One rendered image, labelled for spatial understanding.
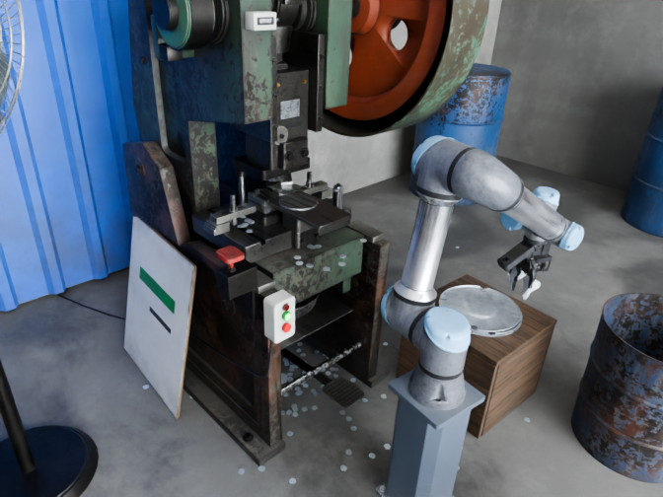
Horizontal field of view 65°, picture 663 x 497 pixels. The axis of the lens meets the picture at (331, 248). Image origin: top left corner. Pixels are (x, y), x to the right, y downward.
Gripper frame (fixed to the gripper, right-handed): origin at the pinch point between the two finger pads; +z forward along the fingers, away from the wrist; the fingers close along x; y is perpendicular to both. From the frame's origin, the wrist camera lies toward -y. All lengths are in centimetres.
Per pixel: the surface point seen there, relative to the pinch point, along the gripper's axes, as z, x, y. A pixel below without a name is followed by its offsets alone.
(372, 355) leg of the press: 39, 29, -35
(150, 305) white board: 22, 65, -110
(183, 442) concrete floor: 53, 25, -108
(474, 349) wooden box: 18.8, -1.3, -14.2
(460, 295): 16.4, 24.8, -1.9
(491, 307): 15.8, 13.6, 3.9
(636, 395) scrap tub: 20.4, -35.3, 21.0
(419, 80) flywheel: -62, 33, -25
